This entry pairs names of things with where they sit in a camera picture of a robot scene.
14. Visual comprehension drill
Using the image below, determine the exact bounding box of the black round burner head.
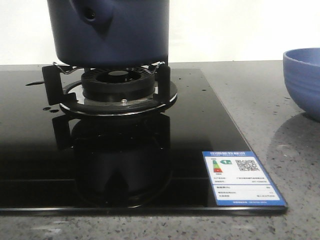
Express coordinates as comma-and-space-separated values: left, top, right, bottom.
81, 68, 155, 102

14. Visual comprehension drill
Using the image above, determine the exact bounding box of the dark blue cooking pot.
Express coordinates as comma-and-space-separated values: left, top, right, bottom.
47, 0, 170, 68

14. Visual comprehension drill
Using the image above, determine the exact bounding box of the light blue ceramic bowl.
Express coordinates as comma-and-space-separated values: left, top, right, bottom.
283, 47, 320, 121

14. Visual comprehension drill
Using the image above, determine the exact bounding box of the black metal pot support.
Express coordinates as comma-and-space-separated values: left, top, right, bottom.
42, 58, 178, 117

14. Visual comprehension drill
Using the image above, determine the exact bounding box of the blue energy label sticker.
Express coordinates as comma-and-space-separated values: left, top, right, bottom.
202, 151, 286, 207

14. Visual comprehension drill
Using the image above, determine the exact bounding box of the black glass gas stove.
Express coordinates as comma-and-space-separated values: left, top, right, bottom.
0, 69, 288, 215

